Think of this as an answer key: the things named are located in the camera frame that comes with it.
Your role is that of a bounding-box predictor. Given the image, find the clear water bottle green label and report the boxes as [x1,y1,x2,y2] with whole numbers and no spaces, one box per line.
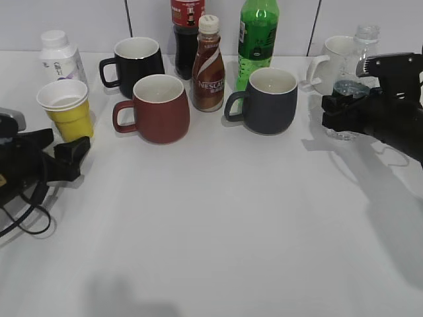
[329,24,380,99]

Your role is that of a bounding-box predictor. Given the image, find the black cable loop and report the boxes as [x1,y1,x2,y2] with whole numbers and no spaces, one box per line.
[0,180,52,238]

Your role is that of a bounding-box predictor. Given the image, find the green soda bottle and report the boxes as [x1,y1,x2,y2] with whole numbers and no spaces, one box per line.
[236,0,280,90]

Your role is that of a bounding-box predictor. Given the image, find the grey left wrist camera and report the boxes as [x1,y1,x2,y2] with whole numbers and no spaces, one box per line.
[0,108,26,138]

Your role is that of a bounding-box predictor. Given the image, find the yellow paper cup stack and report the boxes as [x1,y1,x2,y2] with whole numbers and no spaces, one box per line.
[36,79,94,142]

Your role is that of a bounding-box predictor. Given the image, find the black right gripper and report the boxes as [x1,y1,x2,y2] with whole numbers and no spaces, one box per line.
[321,52,422,162]

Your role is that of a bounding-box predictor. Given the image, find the black ceramic mug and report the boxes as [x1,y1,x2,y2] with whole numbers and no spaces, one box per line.
[98,37,165,99]

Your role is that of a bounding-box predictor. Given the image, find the white yogurt drink carton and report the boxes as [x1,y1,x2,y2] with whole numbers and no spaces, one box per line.
[40,30,89,85]

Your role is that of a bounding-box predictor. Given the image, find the dark blue ceramic mug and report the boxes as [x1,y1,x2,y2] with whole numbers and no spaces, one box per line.
[224,67,297,135]

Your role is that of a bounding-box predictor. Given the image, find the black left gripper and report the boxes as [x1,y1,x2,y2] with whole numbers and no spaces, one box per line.
[1,128,91,205]

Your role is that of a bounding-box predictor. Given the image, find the cola bottle red label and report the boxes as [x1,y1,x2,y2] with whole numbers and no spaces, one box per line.
[171,0,206,80]

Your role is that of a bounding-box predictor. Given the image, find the white ceramic mug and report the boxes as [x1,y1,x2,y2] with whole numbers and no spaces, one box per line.
[306,36,365,95]

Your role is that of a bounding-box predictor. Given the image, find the red ceramic mug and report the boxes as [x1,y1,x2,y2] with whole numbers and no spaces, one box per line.
[112,74,190,144]

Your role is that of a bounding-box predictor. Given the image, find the brown Nescafe coffee bottle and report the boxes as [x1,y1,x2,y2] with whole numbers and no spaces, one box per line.
[192,15,225,112]

